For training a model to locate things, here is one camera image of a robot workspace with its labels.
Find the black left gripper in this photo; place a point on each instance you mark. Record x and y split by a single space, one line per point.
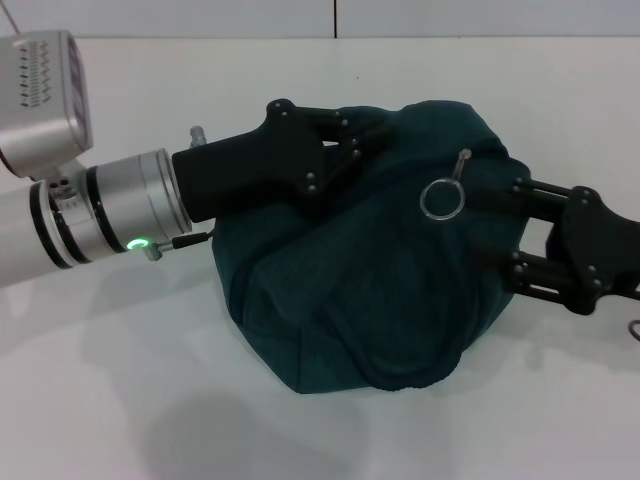
250 160

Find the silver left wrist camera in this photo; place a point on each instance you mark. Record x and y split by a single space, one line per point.
40 105

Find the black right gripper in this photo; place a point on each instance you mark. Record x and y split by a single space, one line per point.
595 250

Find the dark teal insulated lunch bag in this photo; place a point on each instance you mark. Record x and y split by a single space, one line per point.
375 300

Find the silver connector stub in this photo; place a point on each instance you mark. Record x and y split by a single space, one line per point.
197 137

